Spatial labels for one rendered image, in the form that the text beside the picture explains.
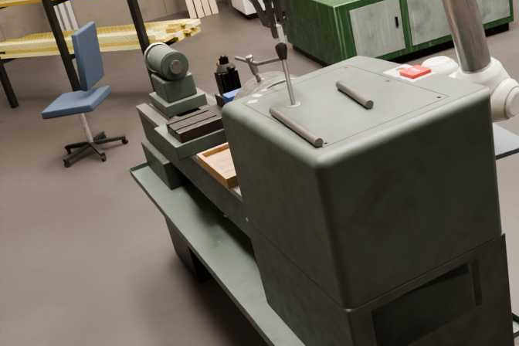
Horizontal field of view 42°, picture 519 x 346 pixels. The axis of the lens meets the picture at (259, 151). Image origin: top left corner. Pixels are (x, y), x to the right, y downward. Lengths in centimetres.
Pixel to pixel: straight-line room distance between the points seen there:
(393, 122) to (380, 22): 426
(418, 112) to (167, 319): 202
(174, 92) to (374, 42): 292
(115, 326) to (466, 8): 216
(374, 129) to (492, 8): 485
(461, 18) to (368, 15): 353
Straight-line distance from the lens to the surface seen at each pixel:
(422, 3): 593
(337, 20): 561
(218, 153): 254
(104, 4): 1055
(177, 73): 311
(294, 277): 186
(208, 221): 282
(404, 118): 154
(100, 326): 342
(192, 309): 329
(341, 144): 146
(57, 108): 535
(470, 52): 227
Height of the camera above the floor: 184
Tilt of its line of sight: 23 degrees down
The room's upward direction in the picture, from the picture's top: 13 degrees counter-clockwise
